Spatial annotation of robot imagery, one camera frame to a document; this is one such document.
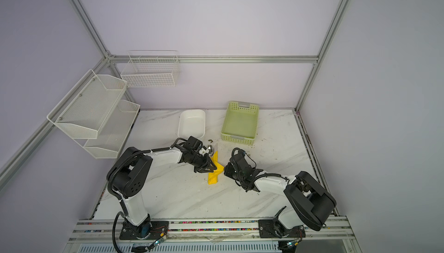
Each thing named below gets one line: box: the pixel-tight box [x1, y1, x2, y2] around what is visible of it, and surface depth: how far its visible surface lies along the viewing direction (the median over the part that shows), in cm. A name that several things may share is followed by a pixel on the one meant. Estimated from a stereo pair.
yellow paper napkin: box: [208, 150, 225, 185], surface depth 91 cm
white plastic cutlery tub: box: [177, 109, 206, 140], surface depth 111 cm
